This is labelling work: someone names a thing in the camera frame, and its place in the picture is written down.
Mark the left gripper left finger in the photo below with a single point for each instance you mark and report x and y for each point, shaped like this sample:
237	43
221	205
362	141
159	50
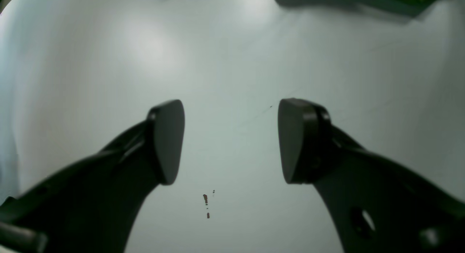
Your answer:
90	206

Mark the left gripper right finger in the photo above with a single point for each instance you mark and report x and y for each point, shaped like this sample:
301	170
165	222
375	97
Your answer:
376	205

